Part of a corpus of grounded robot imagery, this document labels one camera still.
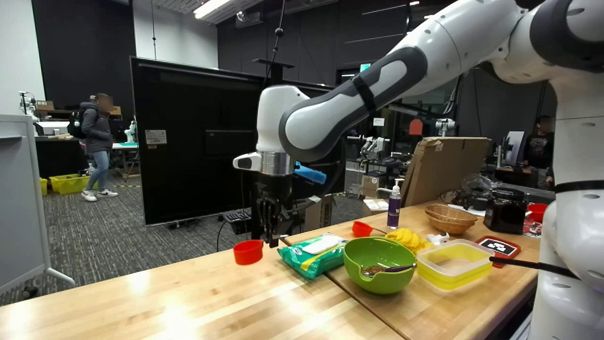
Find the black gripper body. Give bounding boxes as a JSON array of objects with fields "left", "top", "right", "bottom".
[{"left": 249, "top": 173, "right": 298, "bottom": 218}]

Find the orange measuring cup metal handle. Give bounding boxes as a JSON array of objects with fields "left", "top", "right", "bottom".
[
  {"left": 232, "top": 237, "right": 266, "bottom": 265},
  {"left": 349, "top": 218, "right": 388, "bottom": 239}
]

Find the red cup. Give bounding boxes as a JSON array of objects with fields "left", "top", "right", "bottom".
[{"left": 524, "top": 199, "right": 551, "bottom": 237}]

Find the black floor box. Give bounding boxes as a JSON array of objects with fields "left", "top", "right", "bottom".
[{"left": 222, "top": 207, "right": 252, "bottom": 235}]

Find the small cardboard box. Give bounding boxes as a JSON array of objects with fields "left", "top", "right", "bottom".
[{"left": 300, "top": 192, "right": 335, "bottom": 231}]

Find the green wet wipes packet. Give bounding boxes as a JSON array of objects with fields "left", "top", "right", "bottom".
[{"left": 275, "top": 231, "right": 347, "bottom": 281}]

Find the green plastic bowl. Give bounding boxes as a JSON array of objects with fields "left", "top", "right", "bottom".
[{"left": 341, "top": 235, "right": 418, "bottom": 296}]

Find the purple hand sanitizer bottle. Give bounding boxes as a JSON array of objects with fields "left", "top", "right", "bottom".
[{"left": 384, "top": 177, "right": 403, "bottom": 230}]

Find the white label on panel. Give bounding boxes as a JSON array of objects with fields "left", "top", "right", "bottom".
[{"left": 143, "top": 128, "right": 169, "bottom": 146}]

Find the small white plastic object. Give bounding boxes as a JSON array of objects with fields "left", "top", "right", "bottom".
[{"left": 426, "top": 230, "right": 451, "bottom": 247}]

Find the large cardboard box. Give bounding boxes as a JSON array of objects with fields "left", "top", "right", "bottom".
[{"left": 400, "top": 133, "right": 494, "bottom": 207}]

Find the woven wicker bowl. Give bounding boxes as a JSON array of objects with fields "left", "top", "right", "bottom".
[{"left": 422, "top": 201, "right": 479, "bottom": 237}]

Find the clear plastic food container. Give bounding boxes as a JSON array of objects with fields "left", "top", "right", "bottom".
[{"left": 415, "top": 237, "right": 494, "bottom": 292}]

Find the person in grey hoodie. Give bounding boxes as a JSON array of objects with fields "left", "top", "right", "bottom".
[{"left": 77, "top": 90, "right": 120, "bottom": 203}]

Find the ceiling light strip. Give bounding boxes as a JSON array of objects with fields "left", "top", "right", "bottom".
[{"left": 192, "top": 0, "right": 233, "bottom": 20}]

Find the yellow storage bin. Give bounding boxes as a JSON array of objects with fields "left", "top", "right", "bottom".
[{"left": 47, "top": 171, "right": 90, "bottom": 196}]

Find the red tablet tray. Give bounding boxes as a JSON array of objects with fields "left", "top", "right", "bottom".
[{"left": 475, "top": 233, "right": 522, "bottom": 260}]

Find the black countertop appliance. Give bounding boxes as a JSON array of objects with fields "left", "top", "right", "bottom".
[{"left": 481, "top": 186, "right": 530, "bottom": 235}]

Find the person in dark shirt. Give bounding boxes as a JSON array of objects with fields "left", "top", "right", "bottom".
[{"left": 520, "top": 112, "right": 556, "bottom": 188}]

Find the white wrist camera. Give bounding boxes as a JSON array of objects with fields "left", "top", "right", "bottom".
[{"left": 232, "top": 150, "right": 262, "bottom": 173}]

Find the blue mount piece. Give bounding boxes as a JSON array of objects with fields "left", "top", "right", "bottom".
[{"left": 292, "top": 160, "right": 328, "bottom": 186}]

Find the metal spoon purple handle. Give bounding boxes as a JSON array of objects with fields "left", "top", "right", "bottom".
[{"left": 360, "top": 260, "right": 417, "bottom": 277}]

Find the black camera stand pole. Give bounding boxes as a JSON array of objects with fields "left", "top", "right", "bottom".
[{"left": 252, "top": 0, "right": 296, "bottom": 82}]

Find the thin black strap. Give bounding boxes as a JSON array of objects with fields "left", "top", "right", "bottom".
[{"left": 488, "top": 252, "right": 577, "bottom": 279}]

